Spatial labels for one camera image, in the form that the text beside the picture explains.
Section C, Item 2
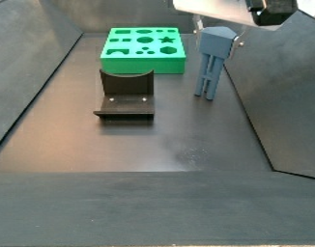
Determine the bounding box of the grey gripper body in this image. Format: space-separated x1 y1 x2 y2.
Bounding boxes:
172 0 315 30

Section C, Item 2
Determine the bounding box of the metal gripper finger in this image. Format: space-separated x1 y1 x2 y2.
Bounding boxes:
229 27 249 57
193 14 204 40

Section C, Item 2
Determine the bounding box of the blue three prong object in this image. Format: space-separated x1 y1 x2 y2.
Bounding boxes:
194 26 236 100

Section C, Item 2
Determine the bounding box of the green shape sorting board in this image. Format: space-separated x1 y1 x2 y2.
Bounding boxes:
101 27 186 74

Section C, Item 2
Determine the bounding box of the black curved holder stand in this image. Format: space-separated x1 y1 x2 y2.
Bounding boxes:
92 69 155 119

